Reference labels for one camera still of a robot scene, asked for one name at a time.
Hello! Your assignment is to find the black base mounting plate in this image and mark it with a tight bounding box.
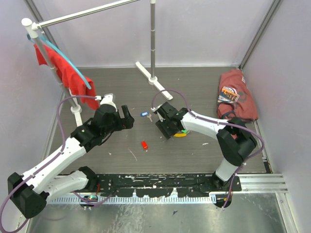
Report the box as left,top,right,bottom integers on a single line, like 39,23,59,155
77,173,242,198

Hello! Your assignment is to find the red shirt on hanger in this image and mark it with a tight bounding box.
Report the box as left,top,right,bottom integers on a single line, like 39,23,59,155
34,45,99,110

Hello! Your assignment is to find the slotted cable duct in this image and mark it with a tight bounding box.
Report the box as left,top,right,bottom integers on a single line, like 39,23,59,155
50,191,216,205

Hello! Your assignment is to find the blue clothes hanger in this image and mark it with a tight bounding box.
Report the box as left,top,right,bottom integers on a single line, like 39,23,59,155
38,35,92,89

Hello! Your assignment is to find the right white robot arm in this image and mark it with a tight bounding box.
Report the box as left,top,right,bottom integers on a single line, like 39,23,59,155
151,102,257,191

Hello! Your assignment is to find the folded maroon t-shirt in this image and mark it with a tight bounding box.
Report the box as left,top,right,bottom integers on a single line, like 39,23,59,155
217,69,259,122

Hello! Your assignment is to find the large keyring with yellow handle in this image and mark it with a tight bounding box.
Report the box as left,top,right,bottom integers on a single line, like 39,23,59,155
173,130,189,138

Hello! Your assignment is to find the blue tag key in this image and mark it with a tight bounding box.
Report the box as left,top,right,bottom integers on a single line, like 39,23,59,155
140,112,153,122

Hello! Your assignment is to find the red key tag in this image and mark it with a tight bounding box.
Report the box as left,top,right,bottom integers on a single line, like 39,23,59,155
141,141,148,151

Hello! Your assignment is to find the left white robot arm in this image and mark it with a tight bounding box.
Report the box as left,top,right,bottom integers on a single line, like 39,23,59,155
7,104,135,219

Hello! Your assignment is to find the metal clothes rack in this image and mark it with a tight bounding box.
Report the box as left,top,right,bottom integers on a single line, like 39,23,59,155
21,0,173,127

